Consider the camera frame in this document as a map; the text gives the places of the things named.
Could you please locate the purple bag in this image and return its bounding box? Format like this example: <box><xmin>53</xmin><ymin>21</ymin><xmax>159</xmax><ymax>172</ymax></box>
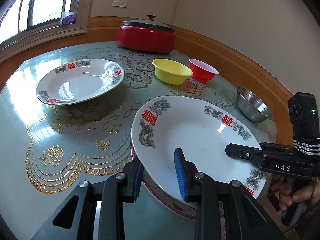
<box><xmin>60</xmin><ymin>12</ymin><xmax>76</xmax><ymax>26</ymax></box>

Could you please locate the person's right hand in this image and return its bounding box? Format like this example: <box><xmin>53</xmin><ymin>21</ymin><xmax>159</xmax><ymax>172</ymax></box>
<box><xmin>279</xmin><ymin>175</ymin><xmax>313</xmax><ymax>212</ymax></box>

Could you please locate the white patterned plate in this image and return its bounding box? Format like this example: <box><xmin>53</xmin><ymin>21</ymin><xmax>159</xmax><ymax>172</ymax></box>
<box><xmin>131</xmin><ymin>95</ymin><xmax>267</xmax><ymax>203</ymax></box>
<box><xmin>36</xmin><ymin>59</ymin><xmax>125</xmax><ymax>106</ymax></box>

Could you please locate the floral green tablecloth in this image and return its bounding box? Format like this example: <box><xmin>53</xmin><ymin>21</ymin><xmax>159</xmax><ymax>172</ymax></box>
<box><xmin>0</xmin><ymin>41</ymin><xmax>278</xmax><ymax>240</ymax></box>

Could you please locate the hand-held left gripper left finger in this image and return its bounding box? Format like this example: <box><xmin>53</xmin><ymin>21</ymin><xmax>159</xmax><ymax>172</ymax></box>
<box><xmin>31</xmin><ymin>158</ymin><xmax>145</xmax><ymax>240</ymax></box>

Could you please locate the red electric pot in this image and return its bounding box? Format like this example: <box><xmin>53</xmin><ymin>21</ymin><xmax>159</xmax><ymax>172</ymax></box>
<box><xmin>115</xmin><ymin>25</ymin><xmax>176</xmax><ymax>53</ymax></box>

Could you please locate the yellow plastic bowl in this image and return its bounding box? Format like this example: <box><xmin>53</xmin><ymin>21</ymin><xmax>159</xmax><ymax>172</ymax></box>
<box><xmin>152</xmin><ymin>58</ymin><xmax>193</xmax><ymax>85</ymax></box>

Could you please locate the window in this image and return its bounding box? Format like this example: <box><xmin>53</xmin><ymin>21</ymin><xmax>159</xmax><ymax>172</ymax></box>
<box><xmin>0</xmin><ymin>0</ymin><xmax>89</xmax><ymax>45</ymax></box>

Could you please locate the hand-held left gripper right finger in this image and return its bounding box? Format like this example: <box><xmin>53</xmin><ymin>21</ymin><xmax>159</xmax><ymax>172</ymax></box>
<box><xmin>174</xmin><ymin>148</ymin><xmax>288</xmax><ymax>240</ymax></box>

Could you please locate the stainless steel bowl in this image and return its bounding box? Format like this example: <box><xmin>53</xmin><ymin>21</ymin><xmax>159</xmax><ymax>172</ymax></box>
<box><xmin>235</xmin><ymin>85</ymin><xmax>273</xmax><ymax>123</ymax></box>

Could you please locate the red plastic bowl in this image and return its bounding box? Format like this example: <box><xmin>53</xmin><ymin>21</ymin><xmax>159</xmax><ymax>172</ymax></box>
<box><xmin>189</xmin><ymin>58</ymin><xmax>219</xmax><ymax>83</ymax></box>

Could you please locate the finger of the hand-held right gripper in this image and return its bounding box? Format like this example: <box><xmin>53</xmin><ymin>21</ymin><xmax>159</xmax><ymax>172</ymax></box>
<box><xmin>225</xmin><ymin>142</ymin><xmax>294</xmax><ymax>167</ymax></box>

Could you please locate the pot lid with red knob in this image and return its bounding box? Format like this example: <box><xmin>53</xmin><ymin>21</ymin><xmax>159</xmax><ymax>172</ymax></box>
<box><xmin>122</xmin><ymin>15</ymin><xmax>175</xmax><ymax>33</ymax></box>

